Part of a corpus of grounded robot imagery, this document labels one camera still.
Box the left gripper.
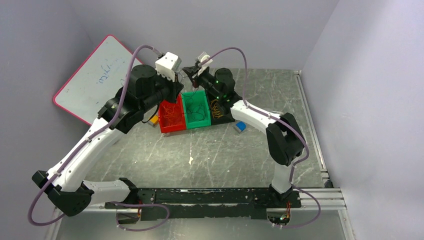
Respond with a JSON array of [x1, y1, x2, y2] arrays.
[[141, 69, 185, 113]]

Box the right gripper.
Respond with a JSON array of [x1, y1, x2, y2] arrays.
[[182, 66, 222, 100]]

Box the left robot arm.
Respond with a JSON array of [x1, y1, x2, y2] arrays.
[[32, 64, 183, 217]]

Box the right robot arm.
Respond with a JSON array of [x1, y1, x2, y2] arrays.
[[182, 66, 305, 207]]

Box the red plastic bin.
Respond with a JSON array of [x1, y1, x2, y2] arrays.
[[158, 94, 187, 134]]

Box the yellow eraser block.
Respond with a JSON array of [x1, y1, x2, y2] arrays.
[[147, 115, 159, 128]]

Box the green plastic bin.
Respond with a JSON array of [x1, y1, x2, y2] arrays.
[[181, 90, 211, 129]]

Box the black plastic bin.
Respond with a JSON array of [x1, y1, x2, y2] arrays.
[[206, 93, 235, 126]]

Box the pink framed whiteboard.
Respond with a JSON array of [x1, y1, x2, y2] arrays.
[[53, 34, 132, 126]]

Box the blue eraser block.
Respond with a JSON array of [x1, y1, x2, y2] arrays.
[[233, 121, 247, 134]]

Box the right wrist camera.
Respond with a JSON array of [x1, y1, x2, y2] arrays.
[[193, 51, 213, 77]]

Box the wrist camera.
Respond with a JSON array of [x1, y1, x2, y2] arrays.
[[193, 51, 213, 77], [155, 52, 182, 82]]

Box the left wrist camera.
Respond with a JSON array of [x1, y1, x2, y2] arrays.
[[155, 52, 182, 82]]

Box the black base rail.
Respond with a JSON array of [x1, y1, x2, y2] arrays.
[[125, 187, 302, 221]]

